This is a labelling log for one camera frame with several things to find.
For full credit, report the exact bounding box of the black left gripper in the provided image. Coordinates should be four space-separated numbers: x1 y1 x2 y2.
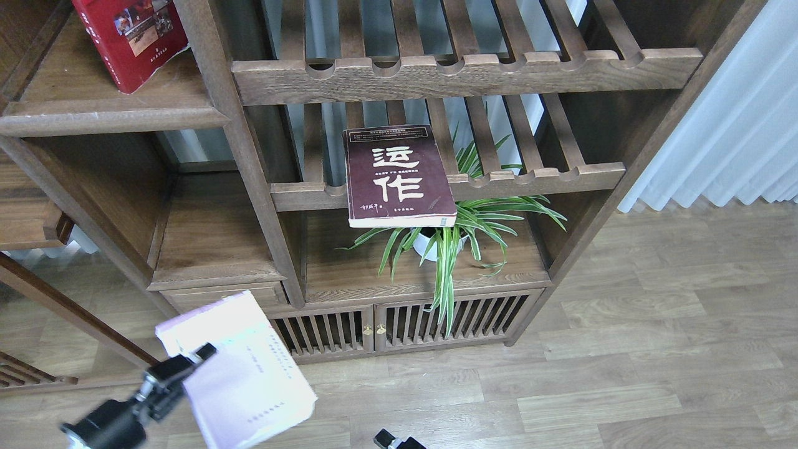
128 343 217 425

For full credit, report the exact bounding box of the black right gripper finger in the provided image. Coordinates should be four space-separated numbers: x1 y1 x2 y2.
374 429 426 449

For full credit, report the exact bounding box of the white paperback book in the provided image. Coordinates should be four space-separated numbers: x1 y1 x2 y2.
155 291 317 448

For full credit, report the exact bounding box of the dark maroon book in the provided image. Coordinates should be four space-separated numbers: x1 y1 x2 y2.
342 124 457 228

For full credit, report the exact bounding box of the red paperback book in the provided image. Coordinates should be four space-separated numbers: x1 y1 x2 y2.
72 1 189 94

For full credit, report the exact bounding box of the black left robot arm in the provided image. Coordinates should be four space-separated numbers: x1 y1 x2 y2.
60 343 217 448

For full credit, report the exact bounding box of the white plant pot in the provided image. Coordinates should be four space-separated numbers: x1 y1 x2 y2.
413 227 469 265

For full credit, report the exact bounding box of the green spider plant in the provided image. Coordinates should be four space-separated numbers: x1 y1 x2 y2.
342 124 566 332

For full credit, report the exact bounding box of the dark wooden bookshelf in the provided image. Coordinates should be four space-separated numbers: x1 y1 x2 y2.
2 1 766 363

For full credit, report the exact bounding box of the white pleated curtain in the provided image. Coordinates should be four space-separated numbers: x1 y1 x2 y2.
618 1 797 213

